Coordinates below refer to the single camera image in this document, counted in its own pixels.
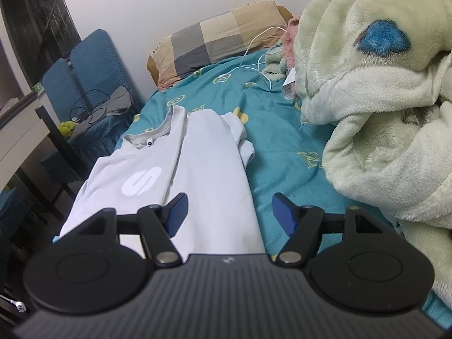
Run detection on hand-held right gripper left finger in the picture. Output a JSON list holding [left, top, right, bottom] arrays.
[[57, 192, 189, 267]]

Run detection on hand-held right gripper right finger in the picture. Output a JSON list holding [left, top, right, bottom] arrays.
[[272, 192, 404, 266]]

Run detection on white t-shirt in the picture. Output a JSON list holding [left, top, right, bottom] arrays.
[[58, 104, 266, 260]]

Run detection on teal printed bed sheet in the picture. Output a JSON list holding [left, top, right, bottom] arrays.
[[123, 44, 452, 334]]

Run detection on grey cloth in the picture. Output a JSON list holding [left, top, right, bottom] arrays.
[[106, 86, 134, 117]]

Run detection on white paper tag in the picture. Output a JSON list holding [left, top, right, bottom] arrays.
[[282, 70, 298, 100]]

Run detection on yellow green plush toy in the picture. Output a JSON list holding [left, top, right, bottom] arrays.
[[59, 121, 77, 139]]

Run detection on green fleece printed blanket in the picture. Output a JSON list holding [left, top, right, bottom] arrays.
[[265, 0, 452, 309]]

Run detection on large blue covered chair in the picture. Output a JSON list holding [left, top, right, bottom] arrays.
[[69, 29, 145, 149]]

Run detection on small blue covered chair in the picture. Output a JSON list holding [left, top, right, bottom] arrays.
[[42, 58, 85, 128]]

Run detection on white desk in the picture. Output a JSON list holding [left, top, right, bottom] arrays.
[[0, 90, 48, 188]]

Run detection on checkered pillow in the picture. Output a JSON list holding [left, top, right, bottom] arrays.
[[147, 0, 294, 90]]

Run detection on dark window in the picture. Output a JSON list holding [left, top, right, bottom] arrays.
[[0, 0, 82, 94]]

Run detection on black chair frame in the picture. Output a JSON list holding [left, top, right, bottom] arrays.
[[34, 105, 90, 221]]

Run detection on black cable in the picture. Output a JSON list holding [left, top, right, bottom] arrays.
[[70, 90, 114, 125]]

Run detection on white charging cable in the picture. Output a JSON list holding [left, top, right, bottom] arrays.
[[216, 26, 288, 92]]

